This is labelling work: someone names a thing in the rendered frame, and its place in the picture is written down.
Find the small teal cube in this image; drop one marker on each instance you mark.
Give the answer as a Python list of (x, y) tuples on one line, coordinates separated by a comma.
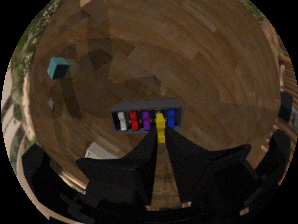
[(57, 67)]

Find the yellow fuse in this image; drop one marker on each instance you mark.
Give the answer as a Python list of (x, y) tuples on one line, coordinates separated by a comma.
[(160, 120)]

